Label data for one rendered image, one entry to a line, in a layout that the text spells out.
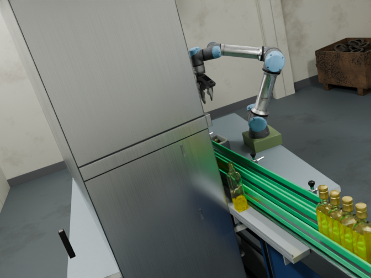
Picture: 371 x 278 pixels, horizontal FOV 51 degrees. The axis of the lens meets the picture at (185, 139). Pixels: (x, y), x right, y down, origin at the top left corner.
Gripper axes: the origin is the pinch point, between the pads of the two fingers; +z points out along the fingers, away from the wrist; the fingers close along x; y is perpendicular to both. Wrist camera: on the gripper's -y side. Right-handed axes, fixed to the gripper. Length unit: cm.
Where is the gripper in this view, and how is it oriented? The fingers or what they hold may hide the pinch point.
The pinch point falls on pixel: (208, 100)
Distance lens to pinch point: 255.0
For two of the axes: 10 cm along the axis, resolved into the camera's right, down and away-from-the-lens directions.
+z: 2.5, 8.9, 3.8
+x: -8.1, 4.0, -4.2
